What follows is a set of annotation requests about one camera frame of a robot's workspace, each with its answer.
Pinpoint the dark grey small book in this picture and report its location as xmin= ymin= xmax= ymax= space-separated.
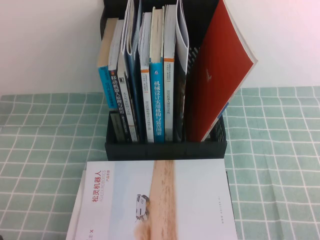
xmin=109 ymin=111 xmax=126 ymax=143

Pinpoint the white booklet dark cover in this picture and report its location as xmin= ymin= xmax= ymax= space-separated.
xmin=173 ymin=0 xmax=190 ymax=143

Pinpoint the black spine book white lettering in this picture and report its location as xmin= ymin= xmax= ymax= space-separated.
xmin=107 ymin=19 xmax=135 ymax=143

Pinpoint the green checked tablecloth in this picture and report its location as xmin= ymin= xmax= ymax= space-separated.
xmin=0 ymin=86 xmax=320 ymax=240

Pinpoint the red cover thin book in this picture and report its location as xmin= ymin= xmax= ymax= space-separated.
xmin=183 ymin=0 xmax=258 ymax=142

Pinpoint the blue cover thin magazine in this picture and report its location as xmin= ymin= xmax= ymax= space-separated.
xmin=120 ymin=0 xmax=147 ymax=143

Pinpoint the blue spine thick book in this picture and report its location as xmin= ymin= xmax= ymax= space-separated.
xmin=149 ymin=6 xmax=166 ymax=144

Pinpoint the cyan spine book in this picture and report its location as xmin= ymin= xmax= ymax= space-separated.
xmin=97 ymin=17 xmax=120 ymax=110

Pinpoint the grey spine book orange band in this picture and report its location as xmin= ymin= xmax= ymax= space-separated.
xmin=163 ymin=4 xmax=177 ymax=142

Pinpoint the black plastic book holder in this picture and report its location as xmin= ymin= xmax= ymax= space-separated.
xmin=99 ymin=0 xmax=228 ymax=162

